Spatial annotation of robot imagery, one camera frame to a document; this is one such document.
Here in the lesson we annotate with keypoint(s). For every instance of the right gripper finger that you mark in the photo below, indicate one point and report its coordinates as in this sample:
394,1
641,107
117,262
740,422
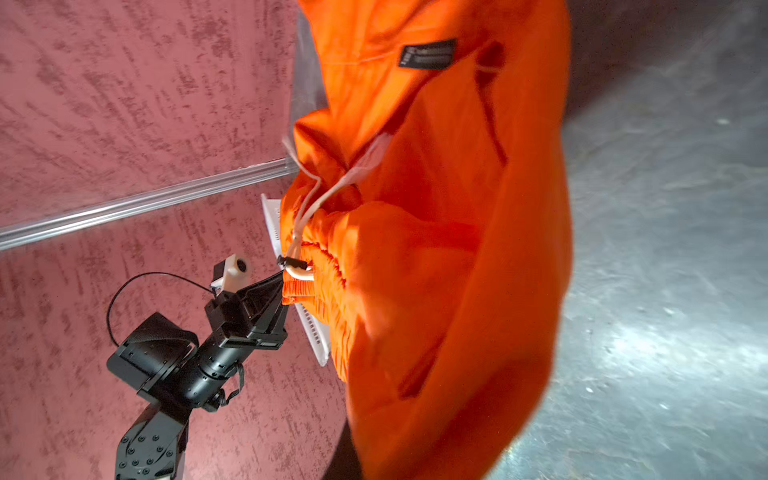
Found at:
344,463

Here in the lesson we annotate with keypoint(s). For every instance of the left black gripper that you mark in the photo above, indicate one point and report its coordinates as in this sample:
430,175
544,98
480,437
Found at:
169,365

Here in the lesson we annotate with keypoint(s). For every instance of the orange shorts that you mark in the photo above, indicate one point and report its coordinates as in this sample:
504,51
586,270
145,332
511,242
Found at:
432,223

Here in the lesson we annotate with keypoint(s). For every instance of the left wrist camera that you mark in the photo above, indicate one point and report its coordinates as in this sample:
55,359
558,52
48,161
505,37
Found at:
230,275

